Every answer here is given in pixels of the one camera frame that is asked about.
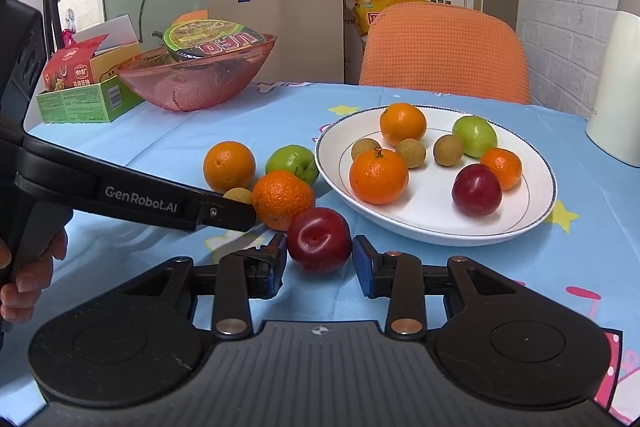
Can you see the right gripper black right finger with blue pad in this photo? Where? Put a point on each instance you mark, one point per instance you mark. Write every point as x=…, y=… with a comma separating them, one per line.
x=406, y=281

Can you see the small green apple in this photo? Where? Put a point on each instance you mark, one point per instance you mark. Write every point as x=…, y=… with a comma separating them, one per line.
x=295, y=159

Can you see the white thermos jug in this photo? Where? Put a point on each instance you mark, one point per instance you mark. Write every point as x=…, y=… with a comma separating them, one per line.
x=614, y=123

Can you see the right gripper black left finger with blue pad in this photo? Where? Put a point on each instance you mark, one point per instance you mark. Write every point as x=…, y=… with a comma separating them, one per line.
x=253, y=273

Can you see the large green apple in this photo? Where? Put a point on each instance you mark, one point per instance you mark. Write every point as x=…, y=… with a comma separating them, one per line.
x=476, y=134

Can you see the dark red plum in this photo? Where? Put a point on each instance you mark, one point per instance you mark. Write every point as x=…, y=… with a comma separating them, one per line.
x=476, y=191

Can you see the white porcelain plate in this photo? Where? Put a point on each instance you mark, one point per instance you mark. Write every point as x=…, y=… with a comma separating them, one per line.
x=425, y=211

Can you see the instant noodle cup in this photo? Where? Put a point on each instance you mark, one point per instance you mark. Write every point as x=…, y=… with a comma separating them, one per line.
x=196, y=39

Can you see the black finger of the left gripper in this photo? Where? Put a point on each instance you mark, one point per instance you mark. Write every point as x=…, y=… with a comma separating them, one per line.
x=228, y=214

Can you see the brown cardboard box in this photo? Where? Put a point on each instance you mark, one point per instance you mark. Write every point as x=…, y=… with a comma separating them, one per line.
x=310, y=36

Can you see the bright red plum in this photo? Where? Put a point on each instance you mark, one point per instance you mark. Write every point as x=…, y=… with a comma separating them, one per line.
x=319, y=241

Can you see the person's left hand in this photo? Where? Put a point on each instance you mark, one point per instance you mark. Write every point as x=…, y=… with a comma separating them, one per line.
x=18, y=299

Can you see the orange chair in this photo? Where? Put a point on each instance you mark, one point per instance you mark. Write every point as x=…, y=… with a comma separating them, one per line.
x=195, y=15
x=445, y=49

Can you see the small brown longan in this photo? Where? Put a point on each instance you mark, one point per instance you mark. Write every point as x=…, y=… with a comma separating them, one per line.
x=239, y=194

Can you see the red snack box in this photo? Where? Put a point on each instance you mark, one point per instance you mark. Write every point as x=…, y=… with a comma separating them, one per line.
x=75, y=66

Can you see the green cardboard box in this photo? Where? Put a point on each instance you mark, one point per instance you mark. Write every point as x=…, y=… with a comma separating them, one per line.
x=96, y=103

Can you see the blue patterned tablecloth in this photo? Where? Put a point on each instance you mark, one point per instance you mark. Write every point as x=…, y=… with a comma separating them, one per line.
x=585, y=256

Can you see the yellow snack bag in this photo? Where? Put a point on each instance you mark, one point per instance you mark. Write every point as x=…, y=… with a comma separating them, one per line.
x=366, y=11

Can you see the tangerine with stem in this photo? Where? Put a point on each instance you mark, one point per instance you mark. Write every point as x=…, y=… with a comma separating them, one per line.
x=378, y=176

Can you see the back round orange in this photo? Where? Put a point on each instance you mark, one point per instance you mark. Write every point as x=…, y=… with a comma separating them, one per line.
x=228, y=165

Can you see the bumpy middle tangerine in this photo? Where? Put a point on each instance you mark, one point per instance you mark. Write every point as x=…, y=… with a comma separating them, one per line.
x=279, y=196

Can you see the pink plastic bowl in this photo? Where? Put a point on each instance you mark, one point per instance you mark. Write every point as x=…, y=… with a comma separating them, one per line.
x=193, y=84

